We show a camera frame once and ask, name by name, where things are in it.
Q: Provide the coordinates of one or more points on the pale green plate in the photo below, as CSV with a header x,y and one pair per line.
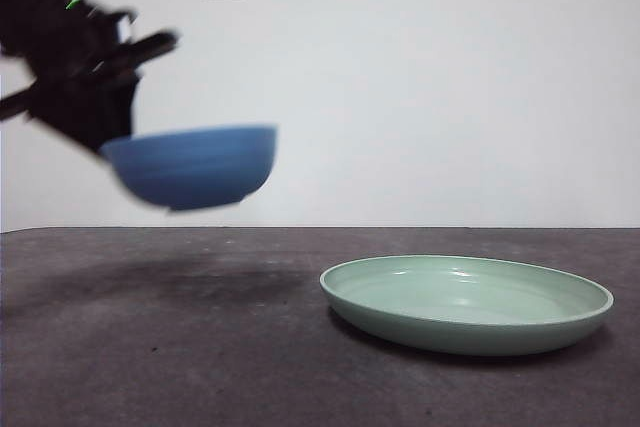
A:
x,y
450,332

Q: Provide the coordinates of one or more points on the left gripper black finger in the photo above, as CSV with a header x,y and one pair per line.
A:
x,y
95,112

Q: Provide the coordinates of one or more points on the blue ribbed bowl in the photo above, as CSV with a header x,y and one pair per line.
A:
x,y
195,172

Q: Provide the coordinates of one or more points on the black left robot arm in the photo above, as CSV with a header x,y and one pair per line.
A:
x,y
50,22

